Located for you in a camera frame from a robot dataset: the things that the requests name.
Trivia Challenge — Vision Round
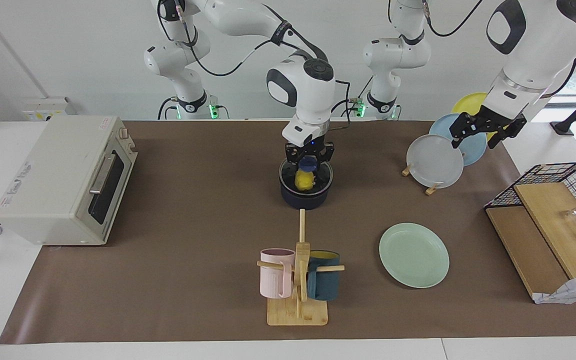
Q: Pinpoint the glass lid with blue knob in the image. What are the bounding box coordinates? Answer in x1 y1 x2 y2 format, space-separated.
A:
279 156 333 195

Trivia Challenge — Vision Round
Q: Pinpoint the light blue plate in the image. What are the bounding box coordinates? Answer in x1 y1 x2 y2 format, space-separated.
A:
428 114 488 167

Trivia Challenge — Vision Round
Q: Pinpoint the yellow plate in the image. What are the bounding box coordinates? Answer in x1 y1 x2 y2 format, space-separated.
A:
451 92 510 143

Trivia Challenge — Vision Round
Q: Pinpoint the grey plate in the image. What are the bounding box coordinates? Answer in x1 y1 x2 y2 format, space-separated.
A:
406 134 465 189

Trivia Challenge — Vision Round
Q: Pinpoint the wooden plate rack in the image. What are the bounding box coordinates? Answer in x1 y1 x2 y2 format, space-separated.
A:
401 162 441 196

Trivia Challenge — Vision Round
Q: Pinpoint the green plate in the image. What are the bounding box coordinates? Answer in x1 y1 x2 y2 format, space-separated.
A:
379 222 450 289

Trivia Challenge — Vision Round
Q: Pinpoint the brown table mat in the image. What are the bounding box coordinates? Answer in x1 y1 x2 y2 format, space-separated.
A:
0 120 576 345

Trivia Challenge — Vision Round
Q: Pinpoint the light wooden cutting board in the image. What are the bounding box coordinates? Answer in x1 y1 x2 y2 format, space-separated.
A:
513 182 576 280

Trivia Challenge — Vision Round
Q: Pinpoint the pink mug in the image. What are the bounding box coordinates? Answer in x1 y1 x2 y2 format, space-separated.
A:
260 248 296 300

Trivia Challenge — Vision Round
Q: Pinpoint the brown wooden board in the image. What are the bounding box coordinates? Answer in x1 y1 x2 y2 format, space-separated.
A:
485 206 569 301

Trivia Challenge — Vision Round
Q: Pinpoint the dark teal mug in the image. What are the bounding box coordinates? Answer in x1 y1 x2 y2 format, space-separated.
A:
307 250 341 301

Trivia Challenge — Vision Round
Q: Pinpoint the wooden mug rack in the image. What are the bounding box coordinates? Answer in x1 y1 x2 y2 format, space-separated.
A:
256 209 345 327

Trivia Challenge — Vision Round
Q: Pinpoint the cream toaster oven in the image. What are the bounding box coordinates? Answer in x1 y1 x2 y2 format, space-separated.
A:
0 116 139 246

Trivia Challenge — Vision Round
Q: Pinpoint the dark blue pot with handle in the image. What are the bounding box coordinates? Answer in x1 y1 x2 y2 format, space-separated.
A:
279 157 333 210

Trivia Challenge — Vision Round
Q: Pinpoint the black left base cable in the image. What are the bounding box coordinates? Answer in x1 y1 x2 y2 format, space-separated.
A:
330 75 375 119

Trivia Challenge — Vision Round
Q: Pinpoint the black base cable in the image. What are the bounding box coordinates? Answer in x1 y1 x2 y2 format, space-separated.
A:
157 96 181 121
330 75 375 119

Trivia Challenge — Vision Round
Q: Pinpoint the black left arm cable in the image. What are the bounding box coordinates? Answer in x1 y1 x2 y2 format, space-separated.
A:
420 0 484 37

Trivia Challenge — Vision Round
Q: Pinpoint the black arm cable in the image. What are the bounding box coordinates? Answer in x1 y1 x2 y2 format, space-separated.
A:
158 0 351 128
420 0 484 37

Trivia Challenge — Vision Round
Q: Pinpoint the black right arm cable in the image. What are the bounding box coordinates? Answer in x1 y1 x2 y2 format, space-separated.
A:
158 0 351 128

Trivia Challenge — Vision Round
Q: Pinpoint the black right base cable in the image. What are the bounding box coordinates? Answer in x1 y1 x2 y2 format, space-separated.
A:
157 96 181 121

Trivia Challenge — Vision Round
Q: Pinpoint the white wall outlet box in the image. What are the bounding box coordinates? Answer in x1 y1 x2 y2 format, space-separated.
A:
22 97 77 122

